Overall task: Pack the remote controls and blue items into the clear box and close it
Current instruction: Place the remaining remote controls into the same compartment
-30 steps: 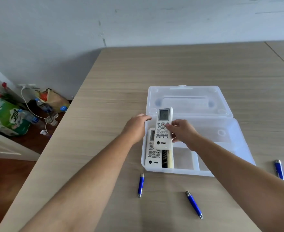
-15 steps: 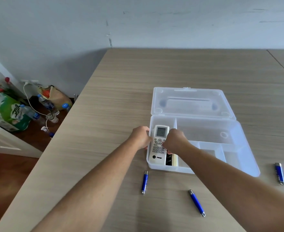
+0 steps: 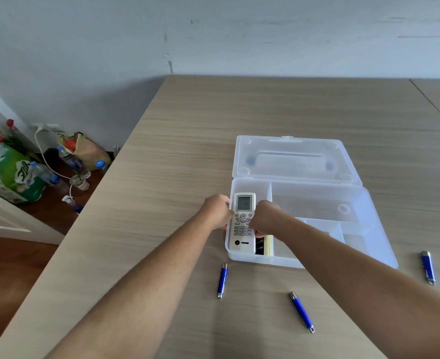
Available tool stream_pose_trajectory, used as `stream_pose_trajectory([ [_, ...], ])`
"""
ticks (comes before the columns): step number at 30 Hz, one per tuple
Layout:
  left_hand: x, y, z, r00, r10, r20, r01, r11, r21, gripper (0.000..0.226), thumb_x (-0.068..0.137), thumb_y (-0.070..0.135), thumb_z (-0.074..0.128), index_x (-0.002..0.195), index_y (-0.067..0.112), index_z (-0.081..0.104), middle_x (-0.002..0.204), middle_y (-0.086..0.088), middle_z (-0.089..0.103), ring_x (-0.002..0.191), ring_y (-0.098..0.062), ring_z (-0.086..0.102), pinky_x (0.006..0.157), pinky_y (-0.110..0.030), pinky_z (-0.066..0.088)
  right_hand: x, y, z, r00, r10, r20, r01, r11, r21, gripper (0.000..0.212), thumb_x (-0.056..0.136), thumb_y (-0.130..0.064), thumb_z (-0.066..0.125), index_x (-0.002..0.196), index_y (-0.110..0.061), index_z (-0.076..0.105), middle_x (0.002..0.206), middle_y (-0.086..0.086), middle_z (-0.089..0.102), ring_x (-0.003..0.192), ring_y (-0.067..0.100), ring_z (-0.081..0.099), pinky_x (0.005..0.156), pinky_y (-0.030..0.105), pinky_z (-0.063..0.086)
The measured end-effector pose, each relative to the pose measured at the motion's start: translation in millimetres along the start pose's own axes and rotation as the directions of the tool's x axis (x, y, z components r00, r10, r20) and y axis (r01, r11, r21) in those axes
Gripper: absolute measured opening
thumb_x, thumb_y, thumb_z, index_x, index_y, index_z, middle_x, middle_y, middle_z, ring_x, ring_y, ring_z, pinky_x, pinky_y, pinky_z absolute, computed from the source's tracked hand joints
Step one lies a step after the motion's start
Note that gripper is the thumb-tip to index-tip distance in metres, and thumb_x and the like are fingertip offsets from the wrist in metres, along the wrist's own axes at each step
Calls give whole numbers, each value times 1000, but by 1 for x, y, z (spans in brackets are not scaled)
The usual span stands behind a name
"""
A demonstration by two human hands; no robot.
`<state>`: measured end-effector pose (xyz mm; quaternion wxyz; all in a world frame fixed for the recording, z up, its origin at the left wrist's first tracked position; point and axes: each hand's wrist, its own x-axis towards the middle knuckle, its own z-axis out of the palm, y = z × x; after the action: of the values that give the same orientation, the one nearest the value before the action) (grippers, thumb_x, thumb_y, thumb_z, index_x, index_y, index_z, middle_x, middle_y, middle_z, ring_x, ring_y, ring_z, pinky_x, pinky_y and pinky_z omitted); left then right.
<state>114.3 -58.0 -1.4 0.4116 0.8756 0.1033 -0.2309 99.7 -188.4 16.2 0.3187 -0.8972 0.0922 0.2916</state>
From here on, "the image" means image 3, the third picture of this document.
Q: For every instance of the person's right hand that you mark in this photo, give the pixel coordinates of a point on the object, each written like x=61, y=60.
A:
x=270, y=220

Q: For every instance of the person's left hand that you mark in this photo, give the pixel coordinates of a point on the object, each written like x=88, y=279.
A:
x=216, y=211

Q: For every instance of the cream black-faced remote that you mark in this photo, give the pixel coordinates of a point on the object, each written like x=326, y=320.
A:
x=268, y=246

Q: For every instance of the long white Trane remote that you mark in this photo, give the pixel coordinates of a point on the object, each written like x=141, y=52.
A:
x=243, y=202

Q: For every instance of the clear plastic compartment box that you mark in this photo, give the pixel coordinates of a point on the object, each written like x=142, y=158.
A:
x=317, y=198

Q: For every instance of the blue pen light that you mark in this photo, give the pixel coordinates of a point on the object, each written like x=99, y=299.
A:
x=428, y=267
x=301, y=312
x=222, y=280

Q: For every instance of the blue pen light middle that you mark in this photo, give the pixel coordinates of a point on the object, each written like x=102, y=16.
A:
x=301, y=312

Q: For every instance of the person's left forearm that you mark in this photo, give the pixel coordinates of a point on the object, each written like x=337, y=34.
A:
x=149, y=295

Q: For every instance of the person's right forearm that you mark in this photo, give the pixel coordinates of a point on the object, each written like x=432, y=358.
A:
x=373, y=295

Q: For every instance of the clear plastic cup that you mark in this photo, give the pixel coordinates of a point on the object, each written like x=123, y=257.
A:
x=79, y=182

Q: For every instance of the brown paper bag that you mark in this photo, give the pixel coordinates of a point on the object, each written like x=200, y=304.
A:
x=87, y=151

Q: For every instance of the white charger plug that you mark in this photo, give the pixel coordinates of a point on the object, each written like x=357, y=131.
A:
x=68, y=200

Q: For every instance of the white power strip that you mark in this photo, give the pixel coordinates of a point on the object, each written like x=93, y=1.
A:
x=47, y=127

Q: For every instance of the green plastic package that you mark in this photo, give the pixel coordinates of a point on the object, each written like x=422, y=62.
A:
x=6, y=179

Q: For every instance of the white door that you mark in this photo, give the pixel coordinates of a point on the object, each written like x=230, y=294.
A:
x=3, y=220

